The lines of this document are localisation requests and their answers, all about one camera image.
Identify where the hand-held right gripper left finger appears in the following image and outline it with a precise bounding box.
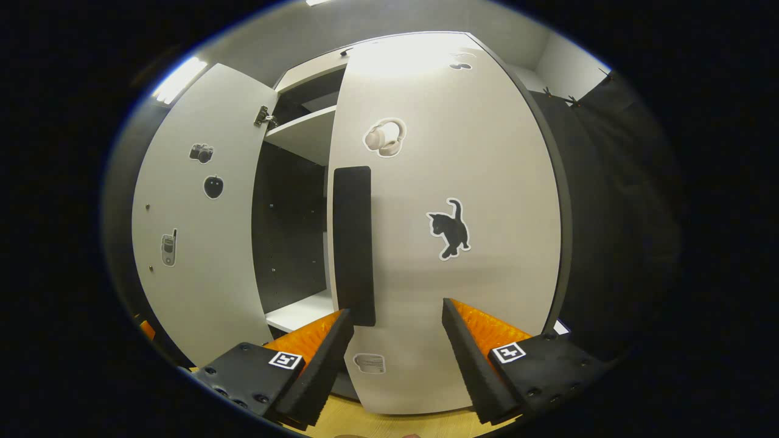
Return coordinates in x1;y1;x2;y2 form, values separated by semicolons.
192;308;354;428

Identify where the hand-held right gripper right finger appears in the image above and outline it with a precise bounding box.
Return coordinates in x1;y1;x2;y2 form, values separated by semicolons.
442;297;611;426

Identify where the cabinet door with camera sticker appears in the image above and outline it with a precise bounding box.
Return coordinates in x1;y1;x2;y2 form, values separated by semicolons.
131;63;279;367

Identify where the black door handle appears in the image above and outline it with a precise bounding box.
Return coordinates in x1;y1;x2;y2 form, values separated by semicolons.
333;166;376;327

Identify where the cabinet door with headphones sticker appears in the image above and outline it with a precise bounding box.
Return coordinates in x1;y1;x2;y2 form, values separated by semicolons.
326;32;574;416

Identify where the white cabinet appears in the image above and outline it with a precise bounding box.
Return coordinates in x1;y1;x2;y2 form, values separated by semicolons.
251;30;576;341

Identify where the white cabinet drawer front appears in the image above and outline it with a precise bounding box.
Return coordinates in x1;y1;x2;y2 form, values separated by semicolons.
274;54;349;93

